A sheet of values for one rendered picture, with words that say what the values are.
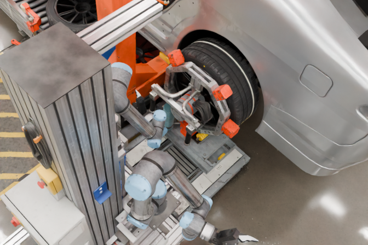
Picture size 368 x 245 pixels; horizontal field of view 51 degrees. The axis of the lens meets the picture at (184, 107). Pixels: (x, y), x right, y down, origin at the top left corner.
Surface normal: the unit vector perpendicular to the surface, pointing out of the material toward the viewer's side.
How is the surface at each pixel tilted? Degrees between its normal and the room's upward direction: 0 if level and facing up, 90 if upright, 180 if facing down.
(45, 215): 0
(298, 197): 0
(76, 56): 0
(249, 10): 81
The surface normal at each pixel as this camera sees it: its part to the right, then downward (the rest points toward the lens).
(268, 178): 0.11, -0.57
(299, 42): -0.68, 0.44
